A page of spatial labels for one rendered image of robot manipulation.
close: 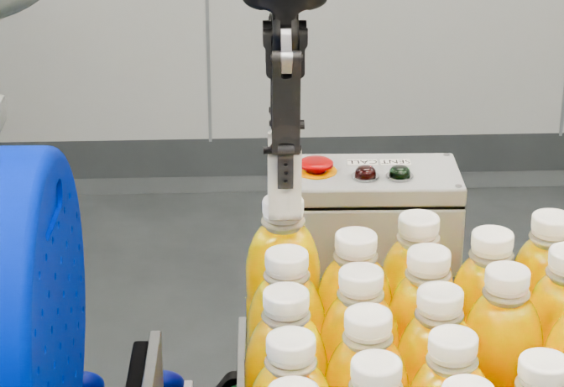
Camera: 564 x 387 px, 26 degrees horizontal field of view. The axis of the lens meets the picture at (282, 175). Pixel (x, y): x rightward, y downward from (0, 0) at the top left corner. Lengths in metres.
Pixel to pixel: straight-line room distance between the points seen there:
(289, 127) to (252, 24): 2.81
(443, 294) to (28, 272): 0.35
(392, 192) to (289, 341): 0.32
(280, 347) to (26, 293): 0.20
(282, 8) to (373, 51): 2.87
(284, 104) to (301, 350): 0.22
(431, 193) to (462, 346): 0.31
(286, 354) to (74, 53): 3.02
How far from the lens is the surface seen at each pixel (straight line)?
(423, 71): 3.95
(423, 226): 1.14
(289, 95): 1.04
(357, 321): 0.98
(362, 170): 1.24
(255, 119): 3.95
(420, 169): 1.28
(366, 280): 1.04
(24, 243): 0.90
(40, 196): 0.93
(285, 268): 1.07
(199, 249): 3.58
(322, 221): 1.24
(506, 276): 1.06
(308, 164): 1.25
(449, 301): 1.01
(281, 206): 1.11
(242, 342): 1.19
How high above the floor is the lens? 1.59
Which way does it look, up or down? 23 degrees down
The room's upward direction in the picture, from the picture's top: straight up
